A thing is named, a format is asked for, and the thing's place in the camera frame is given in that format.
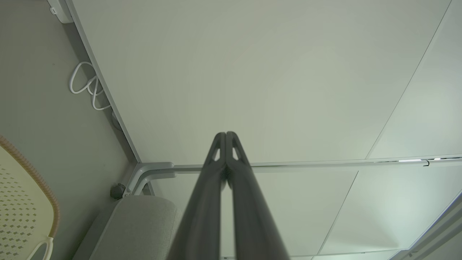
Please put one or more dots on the wide white partition panel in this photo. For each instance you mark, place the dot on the wide white partition panel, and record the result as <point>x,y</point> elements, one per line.
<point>252,72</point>

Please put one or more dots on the black castor wheel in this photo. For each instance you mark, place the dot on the black castor wheel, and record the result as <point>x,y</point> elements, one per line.
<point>117,190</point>

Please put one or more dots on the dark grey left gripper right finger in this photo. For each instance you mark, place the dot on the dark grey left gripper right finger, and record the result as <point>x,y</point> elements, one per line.
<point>252,216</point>

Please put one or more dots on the grey partition foot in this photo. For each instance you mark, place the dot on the grey partition foot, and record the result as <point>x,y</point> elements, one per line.
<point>155,177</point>

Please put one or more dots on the cream perforated laundry basket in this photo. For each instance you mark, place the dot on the cream perforated laundry basket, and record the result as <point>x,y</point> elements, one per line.
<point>21,202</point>

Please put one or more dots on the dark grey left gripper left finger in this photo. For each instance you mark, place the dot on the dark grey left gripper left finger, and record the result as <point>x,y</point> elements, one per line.
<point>202,209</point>

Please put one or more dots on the grey fabric sofa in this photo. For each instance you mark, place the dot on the grey fabric sofa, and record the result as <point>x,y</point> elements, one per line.
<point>137,227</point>

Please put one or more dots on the grey table leg frame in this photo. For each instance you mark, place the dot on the grey table leg frame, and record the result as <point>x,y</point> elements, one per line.
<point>144,169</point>

